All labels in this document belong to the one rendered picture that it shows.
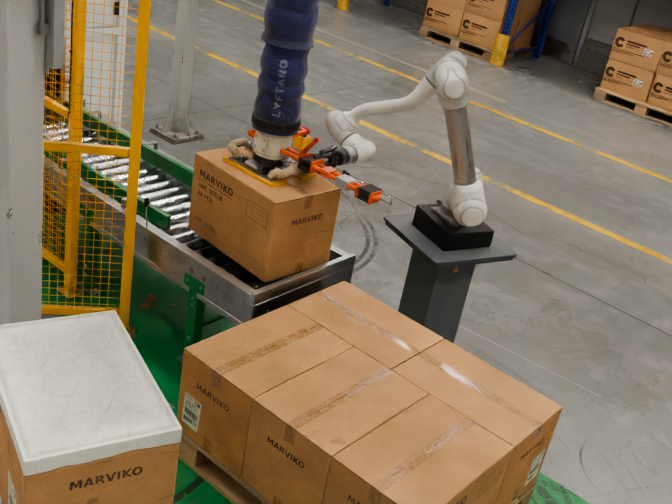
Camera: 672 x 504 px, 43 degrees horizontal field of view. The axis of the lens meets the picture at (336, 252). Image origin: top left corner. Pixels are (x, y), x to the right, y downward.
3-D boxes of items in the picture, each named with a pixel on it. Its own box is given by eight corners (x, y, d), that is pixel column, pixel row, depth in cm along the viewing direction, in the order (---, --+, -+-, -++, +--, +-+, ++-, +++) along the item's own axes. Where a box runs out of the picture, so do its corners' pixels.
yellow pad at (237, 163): (222, 160, 401) (223, 150, 398) (238, 157, 408) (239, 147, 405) (271, 188, 382) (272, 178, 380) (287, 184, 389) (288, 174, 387)
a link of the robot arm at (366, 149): (351, 170, 402) (335, 149, 405) (371, 164, 413) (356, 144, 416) (363, 155, 395) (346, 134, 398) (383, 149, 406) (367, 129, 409)
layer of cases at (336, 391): (175, 426, 358) (183, 347, 340) (330, 348, 430) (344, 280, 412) (397, 607, 295) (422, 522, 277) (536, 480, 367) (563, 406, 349)
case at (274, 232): (187, 227, 422) (195, 152, 404) (250, 212, 449) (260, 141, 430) (264, 282, 386) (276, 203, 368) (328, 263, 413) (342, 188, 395)
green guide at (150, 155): (62, 113, 540) (62, 99, 536) (76, 111, 547) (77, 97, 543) (234, 212, 455) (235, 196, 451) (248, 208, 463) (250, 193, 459)
